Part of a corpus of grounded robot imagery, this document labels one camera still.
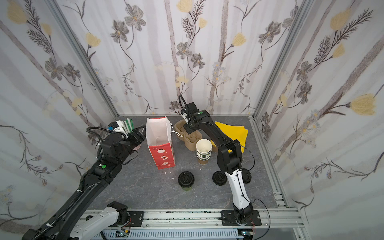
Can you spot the yellow napkin stack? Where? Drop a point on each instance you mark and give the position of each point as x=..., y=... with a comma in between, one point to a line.
x=239, y=133

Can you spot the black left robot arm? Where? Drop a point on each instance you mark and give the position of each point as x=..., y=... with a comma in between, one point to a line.
x=112, y=155

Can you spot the stack of black lids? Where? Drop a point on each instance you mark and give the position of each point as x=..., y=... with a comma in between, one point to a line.
x=246, y=175

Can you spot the stack of paper cups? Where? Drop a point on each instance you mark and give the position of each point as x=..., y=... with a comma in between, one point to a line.
x=204, y=151

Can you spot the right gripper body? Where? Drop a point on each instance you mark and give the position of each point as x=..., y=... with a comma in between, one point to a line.
x=187, y=128

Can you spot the single black lid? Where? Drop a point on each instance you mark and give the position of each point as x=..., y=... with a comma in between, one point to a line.
x=219, y=178

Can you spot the black cup lid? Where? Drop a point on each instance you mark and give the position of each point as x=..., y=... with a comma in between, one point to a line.
x=186, y=179

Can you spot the brown pulp cup carrier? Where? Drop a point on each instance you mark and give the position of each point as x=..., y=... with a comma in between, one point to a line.
x=190, y=140

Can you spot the green paper coffee cup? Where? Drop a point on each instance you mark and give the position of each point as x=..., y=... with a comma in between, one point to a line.
x=187, y=188

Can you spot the red white paper bag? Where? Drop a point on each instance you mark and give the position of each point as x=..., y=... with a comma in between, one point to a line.
x=159, y=140

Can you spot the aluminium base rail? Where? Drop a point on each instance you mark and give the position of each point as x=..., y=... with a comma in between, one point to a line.
x=215, y=224

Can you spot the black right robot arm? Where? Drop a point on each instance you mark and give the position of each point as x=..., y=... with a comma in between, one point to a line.
x=229, y=157

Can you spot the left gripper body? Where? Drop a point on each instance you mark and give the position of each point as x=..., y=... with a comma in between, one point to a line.
x=137, y=135

